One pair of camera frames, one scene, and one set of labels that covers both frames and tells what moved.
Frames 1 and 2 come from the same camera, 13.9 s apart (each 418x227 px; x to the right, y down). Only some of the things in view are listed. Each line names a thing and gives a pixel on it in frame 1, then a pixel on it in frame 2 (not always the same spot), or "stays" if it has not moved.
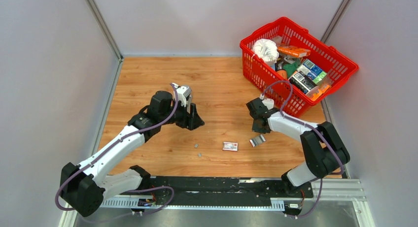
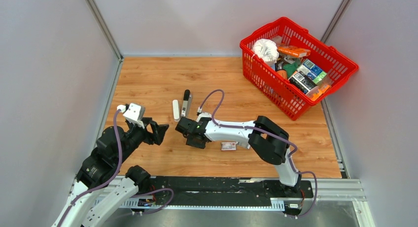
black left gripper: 191,121 -> 159,130
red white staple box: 230,146 stays
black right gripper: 255,129 -> 191,142
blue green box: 312,71 stays
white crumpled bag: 266,49 stays
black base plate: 223,191 stays
